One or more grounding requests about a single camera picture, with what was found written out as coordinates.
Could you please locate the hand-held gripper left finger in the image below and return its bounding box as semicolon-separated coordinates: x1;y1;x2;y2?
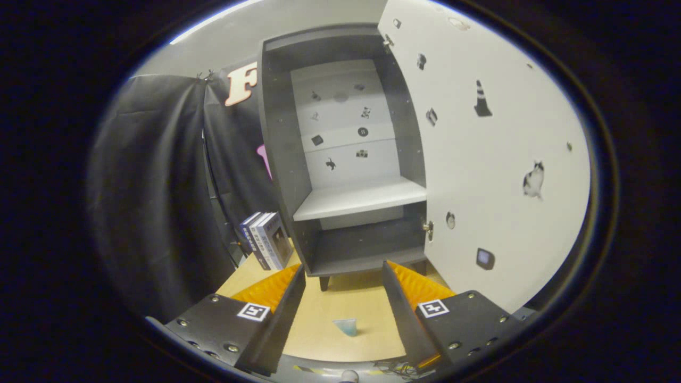
146;263;307;376

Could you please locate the white cabinet door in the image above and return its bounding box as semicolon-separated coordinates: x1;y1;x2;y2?
378;0;591;314

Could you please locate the black backdrop stand pole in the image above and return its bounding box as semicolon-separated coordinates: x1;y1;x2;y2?
200;128;245;267

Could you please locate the grey cabinet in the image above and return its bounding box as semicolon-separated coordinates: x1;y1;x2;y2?
258;24;429;292

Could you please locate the black backdrop cloth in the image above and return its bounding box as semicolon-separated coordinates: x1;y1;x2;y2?
88;61;290;320

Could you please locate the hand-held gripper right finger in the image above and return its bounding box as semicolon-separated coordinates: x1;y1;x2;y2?
382;260;535;371

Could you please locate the white cabinet shelf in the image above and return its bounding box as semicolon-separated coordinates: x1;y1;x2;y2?
293;177;428;222

